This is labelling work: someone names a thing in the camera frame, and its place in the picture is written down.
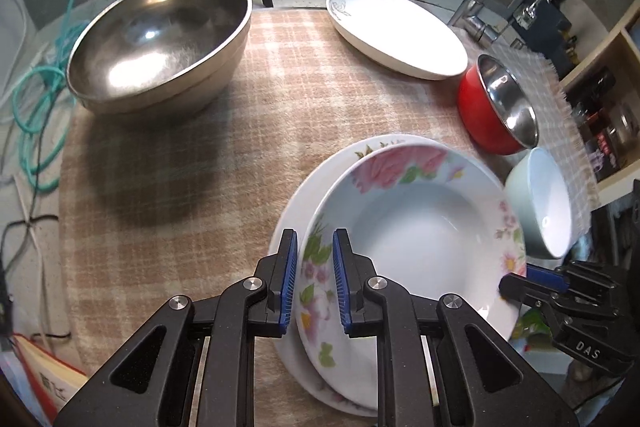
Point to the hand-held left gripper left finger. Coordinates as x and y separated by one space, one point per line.
289 287

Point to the glass jar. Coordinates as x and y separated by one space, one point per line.
622 132

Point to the red steel-lined bowl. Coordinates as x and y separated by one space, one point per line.
475 107

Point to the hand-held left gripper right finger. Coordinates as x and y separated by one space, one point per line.
342 287

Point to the large stainless steel bowl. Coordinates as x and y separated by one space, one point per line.
150 47

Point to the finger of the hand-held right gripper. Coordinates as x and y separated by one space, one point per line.
547 277
520 288

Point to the white oval plate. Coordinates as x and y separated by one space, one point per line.
400 32

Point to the wooden shelf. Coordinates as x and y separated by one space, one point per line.
605 52

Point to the pale blue bowl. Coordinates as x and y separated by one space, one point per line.
545 202

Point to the green packet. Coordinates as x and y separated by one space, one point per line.
530 329

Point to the red book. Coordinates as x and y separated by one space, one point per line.
45 382

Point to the pink checked blanket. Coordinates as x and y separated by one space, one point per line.
225 182

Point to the large floral plate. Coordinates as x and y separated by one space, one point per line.
300 202

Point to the red label jar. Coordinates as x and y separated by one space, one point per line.
600 147

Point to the floral deep plate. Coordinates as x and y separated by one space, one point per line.
425 232

